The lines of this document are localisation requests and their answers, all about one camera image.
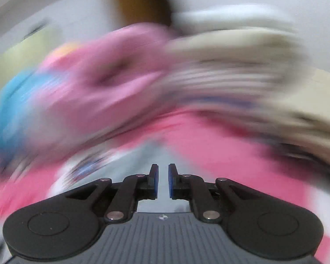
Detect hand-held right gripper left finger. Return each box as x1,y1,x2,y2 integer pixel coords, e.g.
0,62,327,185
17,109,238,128
64,163,159,223

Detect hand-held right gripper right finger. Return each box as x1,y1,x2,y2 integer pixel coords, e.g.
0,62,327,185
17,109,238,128
168,163,265,223

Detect grey sweatpants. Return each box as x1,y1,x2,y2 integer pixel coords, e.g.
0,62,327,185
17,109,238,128
107,140,168,178

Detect stack of folded clothes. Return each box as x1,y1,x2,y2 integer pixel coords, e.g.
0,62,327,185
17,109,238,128
165,4,330,168

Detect pink floral bed blanket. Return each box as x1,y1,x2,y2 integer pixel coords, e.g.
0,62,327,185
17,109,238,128
0,107,330,242

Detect blue and pink quilt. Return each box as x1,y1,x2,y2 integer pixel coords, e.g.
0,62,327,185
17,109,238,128
0,23,187,171

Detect brown wooden door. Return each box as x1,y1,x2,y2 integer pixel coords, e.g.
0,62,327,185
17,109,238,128
111,0,174,32

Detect pale yellow wardrobe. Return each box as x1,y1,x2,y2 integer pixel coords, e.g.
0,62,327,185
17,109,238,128
0,26,61,94

